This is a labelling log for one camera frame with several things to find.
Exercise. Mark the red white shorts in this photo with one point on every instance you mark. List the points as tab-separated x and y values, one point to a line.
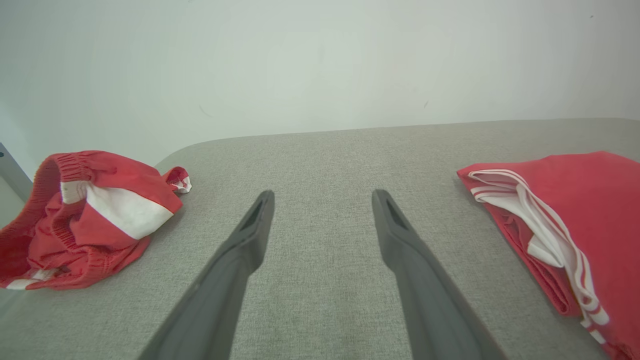
100	172

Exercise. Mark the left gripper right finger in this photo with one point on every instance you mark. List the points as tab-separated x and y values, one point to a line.
435	315

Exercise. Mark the white black skirting board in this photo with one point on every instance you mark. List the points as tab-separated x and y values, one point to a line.
12	172

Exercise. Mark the red Bulls 23 jersey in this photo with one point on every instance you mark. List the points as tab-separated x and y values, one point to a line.
600	210

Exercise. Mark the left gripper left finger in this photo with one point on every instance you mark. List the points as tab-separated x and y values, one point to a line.
210	315

